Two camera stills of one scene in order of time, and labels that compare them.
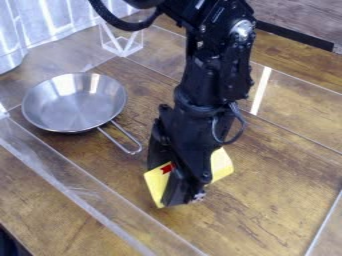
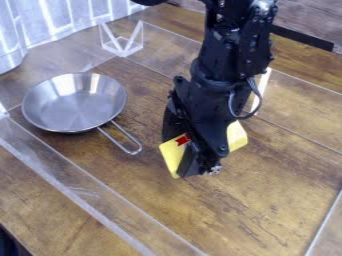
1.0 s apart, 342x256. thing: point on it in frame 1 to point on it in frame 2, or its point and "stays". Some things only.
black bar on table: x=293 y=35 stays
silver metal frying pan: x=77 y=102 stays
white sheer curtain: x=32 y=23 stays
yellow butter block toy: x=156 y=176 to x=169 y=150
